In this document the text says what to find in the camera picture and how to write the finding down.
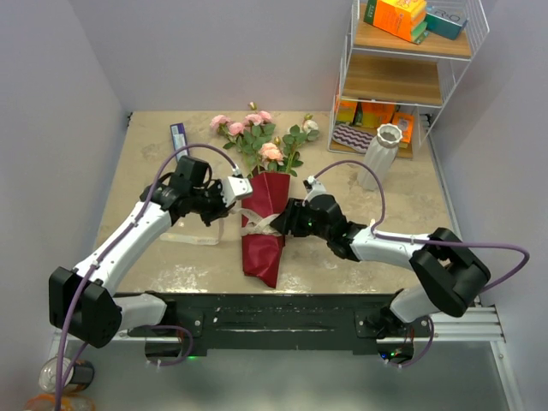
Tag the small orange packet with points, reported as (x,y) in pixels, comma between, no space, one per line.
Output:
(405,122)

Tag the orange box shelf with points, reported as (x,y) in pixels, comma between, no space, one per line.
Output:
(396,17)
(364,114)

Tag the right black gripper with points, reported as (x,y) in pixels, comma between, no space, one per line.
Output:
(289,218)

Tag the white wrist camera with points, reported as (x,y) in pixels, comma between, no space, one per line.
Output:
(313,188)
(235,188)

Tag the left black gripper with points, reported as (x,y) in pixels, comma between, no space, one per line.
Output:
(222,210)

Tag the beige printed ribbon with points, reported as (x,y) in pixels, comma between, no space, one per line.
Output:
(255,225)

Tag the pink rose bouquet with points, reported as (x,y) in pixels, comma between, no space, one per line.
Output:
(262,151)

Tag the orange box top shelf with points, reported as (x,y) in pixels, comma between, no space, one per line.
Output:
(396,17)

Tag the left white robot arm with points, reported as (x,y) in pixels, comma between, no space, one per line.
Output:
(83,301)

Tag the green sponge stack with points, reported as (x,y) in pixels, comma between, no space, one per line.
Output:
(419,33)

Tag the orange plastic bottle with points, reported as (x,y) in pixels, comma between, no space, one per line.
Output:
(46,402)

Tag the silver top tin can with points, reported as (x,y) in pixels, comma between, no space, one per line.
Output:
(75,376)

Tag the purple wavy pattern cloth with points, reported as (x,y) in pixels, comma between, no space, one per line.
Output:
(352,138)

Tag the teal box top shelf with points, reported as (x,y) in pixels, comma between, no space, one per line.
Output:
(445,22)

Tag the purple toothpaste box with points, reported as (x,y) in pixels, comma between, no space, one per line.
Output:
(179,140)

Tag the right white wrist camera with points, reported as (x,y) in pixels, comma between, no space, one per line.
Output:
(313,188)

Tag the white wire shelf rack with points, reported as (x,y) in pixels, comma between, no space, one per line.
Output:
(378,67)

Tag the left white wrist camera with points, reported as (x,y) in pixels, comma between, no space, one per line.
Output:
(235,188)

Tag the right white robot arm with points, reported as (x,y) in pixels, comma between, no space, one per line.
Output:
(450,275)

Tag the orange box bottom shelf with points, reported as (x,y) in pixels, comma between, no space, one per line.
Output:
(364,114)

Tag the white ribbed vase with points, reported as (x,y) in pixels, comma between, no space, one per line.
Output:
(383,149)

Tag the aluminium rail frame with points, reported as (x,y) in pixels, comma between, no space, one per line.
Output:
(463,365)

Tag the red wrapping paper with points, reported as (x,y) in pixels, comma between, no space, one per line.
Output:
(261,253)

